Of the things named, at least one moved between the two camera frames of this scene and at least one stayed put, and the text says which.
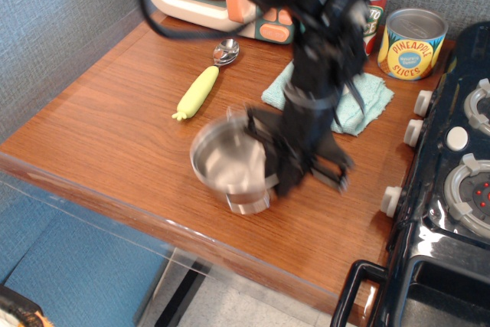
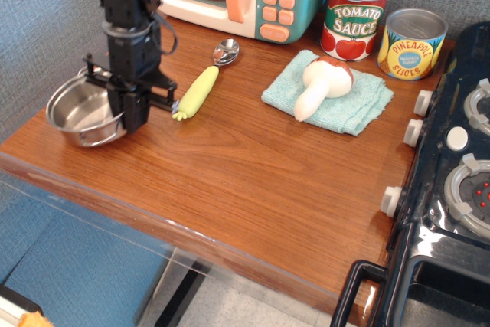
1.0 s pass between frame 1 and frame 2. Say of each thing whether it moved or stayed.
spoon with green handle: stayed
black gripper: moved
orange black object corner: stayed
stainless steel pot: moved
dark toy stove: stayed
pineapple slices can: stayed
